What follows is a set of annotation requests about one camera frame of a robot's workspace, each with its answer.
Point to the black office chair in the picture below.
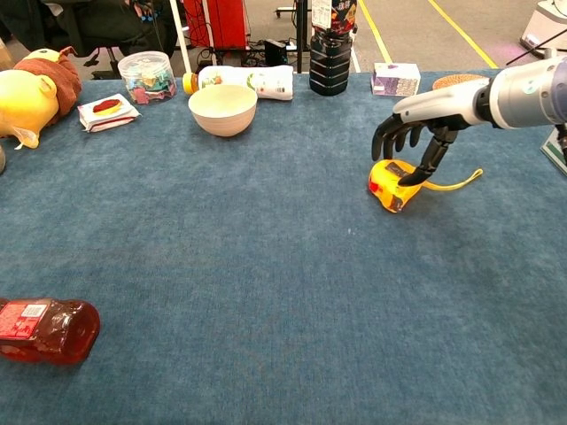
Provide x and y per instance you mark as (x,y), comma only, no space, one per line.
(109,62)

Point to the beige bowl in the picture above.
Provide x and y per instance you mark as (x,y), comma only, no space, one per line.
(223,115)

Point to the white stand leg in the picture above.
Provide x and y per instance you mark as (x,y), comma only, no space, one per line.
(180,40)

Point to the black stacked cups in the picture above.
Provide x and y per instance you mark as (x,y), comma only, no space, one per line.
(331,62)

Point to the white grey machine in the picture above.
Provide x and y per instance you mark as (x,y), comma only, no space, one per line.
(547,26)

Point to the round woven coaster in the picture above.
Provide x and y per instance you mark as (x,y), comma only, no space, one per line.
(456,82)

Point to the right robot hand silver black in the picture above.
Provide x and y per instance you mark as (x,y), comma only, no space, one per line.
(443,104)

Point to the red cabinet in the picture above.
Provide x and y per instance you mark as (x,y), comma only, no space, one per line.
(217,22)

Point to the yellow chick plush brown scarf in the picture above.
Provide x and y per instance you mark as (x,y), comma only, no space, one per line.
(26,102)

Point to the clear box green tea packets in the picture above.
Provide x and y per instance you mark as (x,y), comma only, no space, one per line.
(553,152)

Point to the white drink bottle yellow cap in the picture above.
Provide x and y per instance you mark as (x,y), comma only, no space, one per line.
(266,79)

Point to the seated person dark clothes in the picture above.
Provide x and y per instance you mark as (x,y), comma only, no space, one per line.
(88,22)

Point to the black tripod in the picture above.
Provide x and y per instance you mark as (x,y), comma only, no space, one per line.
(303,35)

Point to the white snack packet red cake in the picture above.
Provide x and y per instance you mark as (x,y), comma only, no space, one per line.
(106,113)

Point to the yellow tape measure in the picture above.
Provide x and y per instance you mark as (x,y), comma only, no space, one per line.
(387,190)

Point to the clear round jar colourful contents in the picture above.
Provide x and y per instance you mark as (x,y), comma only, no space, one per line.
(146,75)

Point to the round jar of grains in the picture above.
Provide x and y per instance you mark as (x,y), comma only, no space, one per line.
(2,159)

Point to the small black adapter box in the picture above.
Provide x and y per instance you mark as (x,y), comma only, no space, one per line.
(275,52)

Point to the blue table mat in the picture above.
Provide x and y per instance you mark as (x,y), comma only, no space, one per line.
(266,265)

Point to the small purple white box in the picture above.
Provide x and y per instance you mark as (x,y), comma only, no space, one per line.
(396,79)

